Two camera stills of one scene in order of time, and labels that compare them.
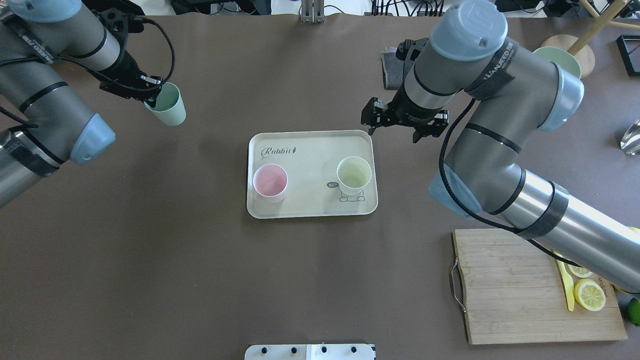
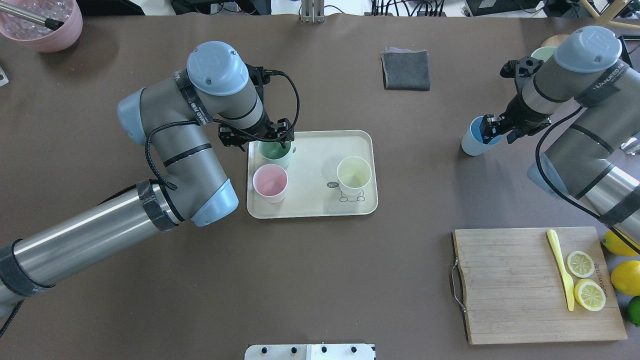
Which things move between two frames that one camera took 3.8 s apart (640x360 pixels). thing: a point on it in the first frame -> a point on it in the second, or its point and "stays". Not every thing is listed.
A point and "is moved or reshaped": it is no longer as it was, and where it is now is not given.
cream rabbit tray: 310,160 stays
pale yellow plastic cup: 353,173 stays
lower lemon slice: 589,295 stays
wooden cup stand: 578,48 stays
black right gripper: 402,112 -> 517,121
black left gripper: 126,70 -> 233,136
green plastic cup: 169,108 is moved or reshaped
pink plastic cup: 270,182 stays
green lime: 634,310 stays
